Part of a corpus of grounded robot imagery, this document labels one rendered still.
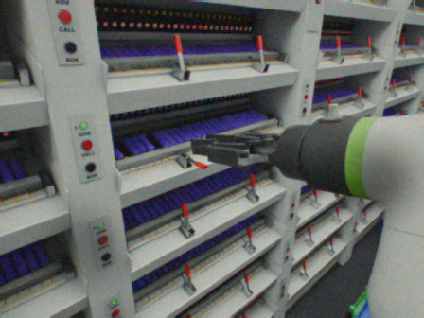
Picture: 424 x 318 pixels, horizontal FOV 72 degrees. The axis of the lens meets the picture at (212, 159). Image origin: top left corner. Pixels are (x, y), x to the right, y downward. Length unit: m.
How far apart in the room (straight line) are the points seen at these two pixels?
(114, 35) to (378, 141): 0.59
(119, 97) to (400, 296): 0.49
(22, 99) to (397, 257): 0.51
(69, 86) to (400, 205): 0.48
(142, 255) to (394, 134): 0.60
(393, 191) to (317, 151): 0.08
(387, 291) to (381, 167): 0.11
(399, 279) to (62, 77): 0.50
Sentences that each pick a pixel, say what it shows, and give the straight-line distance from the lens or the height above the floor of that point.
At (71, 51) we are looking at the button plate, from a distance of 0.53.
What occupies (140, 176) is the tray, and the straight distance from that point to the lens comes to 0.66.
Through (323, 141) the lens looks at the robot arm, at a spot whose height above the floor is 1.15.
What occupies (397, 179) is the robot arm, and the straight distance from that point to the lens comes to 0.32.
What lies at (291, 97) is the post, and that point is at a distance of 0.98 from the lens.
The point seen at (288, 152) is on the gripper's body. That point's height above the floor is 1.12.
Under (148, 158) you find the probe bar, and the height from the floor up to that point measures 1.01.
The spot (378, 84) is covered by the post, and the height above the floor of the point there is 1.06.
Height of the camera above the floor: 1.25
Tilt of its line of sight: 22 degrees down
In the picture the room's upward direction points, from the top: straight up
